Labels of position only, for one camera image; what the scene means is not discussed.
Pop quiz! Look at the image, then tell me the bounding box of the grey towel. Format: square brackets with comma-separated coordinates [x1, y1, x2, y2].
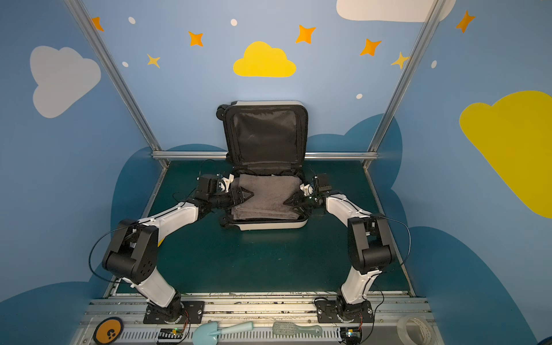
[231, 174, 302, 221]

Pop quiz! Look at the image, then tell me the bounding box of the white hard-shell suitcase black lining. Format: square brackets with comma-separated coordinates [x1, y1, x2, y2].
[216, 101, 312, 231]

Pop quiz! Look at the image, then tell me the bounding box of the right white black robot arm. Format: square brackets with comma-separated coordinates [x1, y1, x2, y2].
[284, 174, 396, 323]

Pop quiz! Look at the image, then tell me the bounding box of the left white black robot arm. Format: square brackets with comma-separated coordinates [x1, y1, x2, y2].
[101, 175, 254, 324]

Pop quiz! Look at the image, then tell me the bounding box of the pale green hair brush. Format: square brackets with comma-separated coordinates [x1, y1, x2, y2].
[272, 321, 323, 337]

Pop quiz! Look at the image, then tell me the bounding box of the teal toy shovel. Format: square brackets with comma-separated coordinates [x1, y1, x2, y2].
[192, 322, 254, 345]

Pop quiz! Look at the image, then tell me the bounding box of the right small circuit board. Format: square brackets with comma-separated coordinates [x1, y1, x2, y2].
[339, 328, 362, 345]

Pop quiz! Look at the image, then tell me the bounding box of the small circuit board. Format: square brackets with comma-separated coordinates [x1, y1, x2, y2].
[155, 329, 185, 344]
[339, 328, 362, 345]

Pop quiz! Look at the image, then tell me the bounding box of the left small circuit board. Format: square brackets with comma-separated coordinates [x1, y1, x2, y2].
[155, 329, 185, 344]

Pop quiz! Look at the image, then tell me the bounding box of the orange black round disc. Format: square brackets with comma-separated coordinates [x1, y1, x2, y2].
[92, 317, 124, 345]

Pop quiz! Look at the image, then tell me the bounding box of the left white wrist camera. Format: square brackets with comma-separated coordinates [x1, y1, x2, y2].
[217, 174, 234, 193]

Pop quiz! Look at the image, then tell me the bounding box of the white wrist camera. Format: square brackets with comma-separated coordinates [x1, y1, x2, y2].
[217, 174, 234, 193]
[300, 184, 313, 197]

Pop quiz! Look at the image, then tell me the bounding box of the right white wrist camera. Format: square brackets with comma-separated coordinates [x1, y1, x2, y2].
[300, 184, 313, 197]

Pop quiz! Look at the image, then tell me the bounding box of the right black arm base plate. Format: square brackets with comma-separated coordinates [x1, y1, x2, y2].
[314, 299, 375, 323]

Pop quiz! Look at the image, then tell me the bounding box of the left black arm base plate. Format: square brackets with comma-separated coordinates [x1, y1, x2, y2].
[143, 300, 205, 325]

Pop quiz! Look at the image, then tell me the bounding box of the left aluminium frame post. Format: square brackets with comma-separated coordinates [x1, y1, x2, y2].
[65, 0, 162, 152]

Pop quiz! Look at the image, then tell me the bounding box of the aluminium frame post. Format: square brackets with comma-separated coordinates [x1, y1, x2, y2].
[65, 0, 162, 152]
[362, 0, 446, 173]

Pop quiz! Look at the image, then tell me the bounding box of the right aluminium frame post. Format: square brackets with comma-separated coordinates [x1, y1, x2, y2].
[362, 0, 446, 173]

